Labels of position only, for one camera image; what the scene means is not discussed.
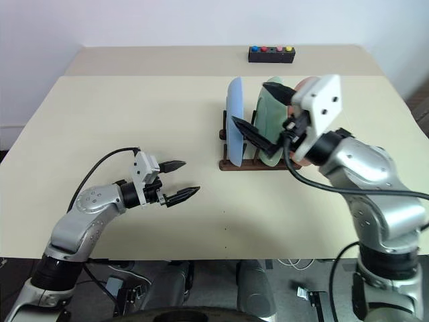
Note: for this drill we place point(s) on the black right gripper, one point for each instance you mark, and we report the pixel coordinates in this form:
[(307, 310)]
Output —
[(296, 131)]

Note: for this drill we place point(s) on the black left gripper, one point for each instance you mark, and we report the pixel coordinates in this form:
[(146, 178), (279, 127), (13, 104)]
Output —
[(154, 194)]

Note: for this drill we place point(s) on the green plate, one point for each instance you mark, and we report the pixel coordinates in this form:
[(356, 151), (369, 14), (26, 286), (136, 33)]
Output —
[(268, 114)]

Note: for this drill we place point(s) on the blue plate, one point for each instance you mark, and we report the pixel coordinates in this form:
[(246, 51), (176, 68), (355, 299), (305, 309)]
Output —
[(234, 100)]

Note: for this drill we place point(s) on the pink plate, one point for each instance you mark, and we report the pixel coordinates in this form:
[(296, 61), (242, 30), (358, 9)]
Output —
[(303, 85)]

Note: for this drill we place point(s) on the brown wooden dish rack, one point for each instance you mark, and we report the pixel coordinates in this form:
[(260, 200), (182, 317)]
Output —
[(251, 165)]

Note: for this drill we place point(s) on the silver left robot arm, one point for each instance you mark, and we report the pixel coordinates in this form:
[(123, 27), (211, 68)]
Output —
[(94, 201)]

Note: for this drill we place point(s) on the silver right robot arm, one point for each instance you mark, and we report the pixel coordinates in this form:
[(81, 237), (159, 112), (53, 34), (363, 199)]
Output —
[(368, 161)]

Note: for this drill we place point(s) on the black box with coloured buttons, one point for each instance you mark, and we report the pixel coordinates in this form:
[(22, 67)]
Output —
[(271, 58)]

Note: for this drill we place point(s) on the dark rounded shape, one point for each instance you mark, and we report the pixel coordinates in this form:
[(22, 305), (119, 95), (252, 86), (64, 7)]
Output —
[(174, 281)]

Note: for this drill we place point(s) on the grey rounded shape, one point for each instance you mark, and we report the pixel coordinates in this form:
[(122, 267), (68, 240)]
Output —
[(254, 285)]

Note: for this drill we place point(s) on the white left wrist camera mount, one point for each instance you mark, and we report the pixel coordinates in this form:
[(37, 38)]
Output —
[(142, 166)]

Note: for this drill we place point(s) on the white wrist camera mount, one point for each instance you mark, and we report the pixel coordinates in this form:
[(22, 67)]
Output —
[(142, 166), (323, 100)]

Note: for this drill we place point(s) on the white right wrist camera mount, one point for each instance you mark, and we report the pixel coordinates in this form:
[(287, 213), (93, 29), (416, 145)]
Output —
[(323, 100)]

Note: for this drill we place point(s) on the black metal bracket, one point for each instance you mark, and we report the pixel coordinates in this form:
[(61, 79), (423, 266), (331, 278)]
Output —
[(318, 302)]

